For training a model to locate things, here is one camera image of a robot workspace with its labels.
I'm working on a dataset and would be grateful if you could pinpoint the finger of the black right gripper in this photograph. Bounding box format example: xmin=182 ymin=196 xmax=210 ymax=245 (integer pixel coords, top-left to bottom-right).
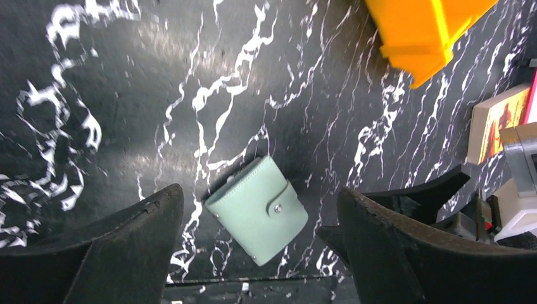
xmin=364 ymin=165 xmax=471 ymax=225

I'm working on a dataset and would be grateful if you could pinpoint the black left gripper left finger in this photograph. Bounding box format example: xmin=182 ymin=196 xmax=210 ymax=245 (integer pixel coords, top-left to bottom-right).
xmin=1 ymin=184 xmax=184 ymax=303

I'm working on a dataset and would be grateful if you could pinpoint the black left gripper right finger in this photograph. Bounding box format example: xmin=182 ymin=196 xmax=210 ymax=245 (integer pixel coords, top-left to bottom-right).
xmin=337 ymin=188 xmax=536 ymax=303

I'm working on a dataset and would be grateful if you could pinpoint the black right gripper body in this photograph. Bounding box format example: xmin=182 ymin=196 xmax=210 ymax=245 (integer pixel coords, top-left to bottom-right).
xmin=432 ymin=122 xmax=537 ymax=244

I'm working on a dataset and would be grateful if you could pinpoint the mint green card holder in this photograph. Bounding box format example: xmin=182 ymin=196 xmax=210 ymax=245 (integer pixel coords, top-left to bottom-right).
xmin=205 ymin=155 xmax=308 ymax=266

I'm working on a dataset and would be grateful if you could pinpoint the orange three-compartment bin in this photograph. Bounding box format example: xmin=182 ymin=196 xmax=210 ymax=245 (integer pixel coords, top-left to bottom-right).
xmin=366 ymin=0 xmax=496 ymax=89

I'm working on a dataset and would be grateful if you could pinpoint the orange cover book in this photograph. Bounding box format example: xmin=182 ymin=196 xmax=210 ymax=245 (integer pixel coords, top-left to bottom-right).
xmin=466 ymin=84 xmax=531 ymax=165

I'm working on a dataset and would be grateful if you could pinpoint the pink framed whiteboard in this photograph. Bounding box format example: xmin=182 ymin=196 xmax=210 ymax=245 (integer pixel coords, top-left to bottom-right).
xmin=524 ymin=72 xmax=537 ymax=124

